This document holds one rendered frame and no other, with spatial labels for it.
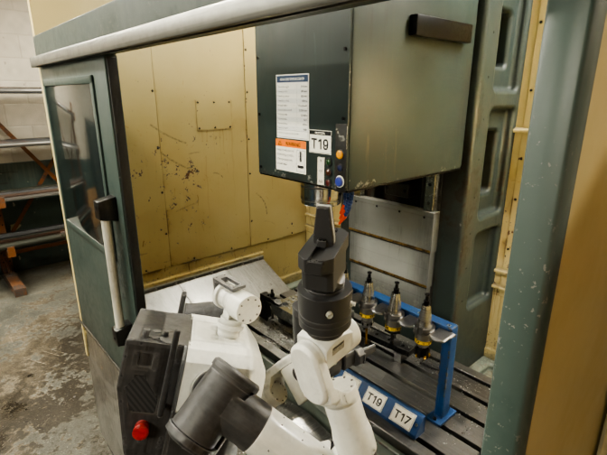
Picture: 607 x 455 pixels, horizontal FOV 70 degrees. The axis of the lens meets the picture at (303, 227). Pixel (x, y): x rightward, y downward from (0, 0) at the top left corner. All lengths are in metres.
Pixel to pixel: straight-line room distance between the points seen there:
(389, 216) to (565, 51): 1.60
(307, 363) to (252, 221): 2.08
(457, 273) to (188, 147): 1.51
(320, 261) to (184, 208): 1.93
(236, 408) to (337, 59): 0.93
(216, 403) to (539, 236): 0.58
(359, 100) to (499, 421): 0.93
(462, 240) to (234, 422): 1.33
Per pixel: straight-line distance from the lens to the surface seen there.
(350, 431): 0.82
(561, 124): 0.48
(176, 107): 2.43
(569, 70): 0.48
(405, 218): 1.97
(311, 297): 0.68
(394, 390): 1.65
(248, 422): 0.83
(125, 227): 1.51
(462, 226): 1.89
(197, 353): 0.95
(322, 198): 1.60
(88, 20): 1.56
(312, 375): 0.74
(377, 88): 1.35
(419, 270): 2.00
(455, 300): 2.00
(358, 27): 1.29
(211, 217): 2.60
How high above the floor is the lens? 1.88
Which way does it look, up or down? 17 degrees down
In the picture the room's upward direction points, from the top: straight up
